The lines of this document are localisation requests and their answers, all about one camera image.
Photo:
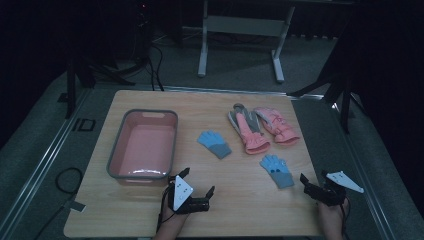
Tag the person's right hand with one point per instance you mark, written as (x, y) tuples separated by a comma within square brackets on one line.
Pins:
[(330, 215)]

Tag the person's left hand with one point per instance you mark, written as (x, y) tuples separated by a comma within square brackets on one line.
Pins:
[(173, 220)]

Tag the pink basin with grey rim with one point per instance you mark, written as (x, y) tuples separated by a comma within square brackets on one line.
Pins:
[(146, 146)]

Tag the pink glove with red print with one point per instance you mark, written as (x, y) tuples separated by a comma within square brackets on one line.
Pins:
[(276, 126)]

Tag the dotted blue and grey glove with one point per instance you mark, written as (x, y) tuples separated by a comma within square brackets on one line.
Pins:
[(276, 168)]

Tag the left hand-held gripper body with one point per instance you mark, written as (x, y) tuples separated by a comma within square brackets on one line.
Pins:
[(182, 193)]

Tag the black floor tape marks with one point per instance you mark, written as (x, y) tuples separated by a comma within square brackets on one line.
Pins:
[(83, 125)]

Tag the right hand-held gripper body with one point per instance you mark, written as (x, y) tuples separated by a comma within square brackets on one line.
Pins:
[(328, 195)]

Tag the grey tape piece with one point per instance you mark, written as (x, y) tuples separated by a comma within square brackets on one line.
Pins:
[(77, 206)]

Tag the plain blue and grey glove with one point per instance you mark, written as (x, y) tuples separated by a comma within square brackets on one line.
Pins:
[(213, 143)]

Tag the metal floor rail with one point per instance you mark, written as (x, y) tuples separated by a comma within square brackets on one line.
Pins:
[(36, 173)]

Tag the pink glove with grey palm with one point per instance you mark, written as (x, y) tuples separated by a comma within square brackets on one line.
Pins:
[(250, 133)]

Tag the black tripod stand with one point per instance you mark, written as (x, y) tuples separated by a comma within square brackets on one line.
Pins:
[(340, 83), (85, 73)]

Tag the white metal desk frame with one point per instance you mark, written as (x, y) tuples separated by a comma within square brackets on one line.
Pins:
[(245, 26)]

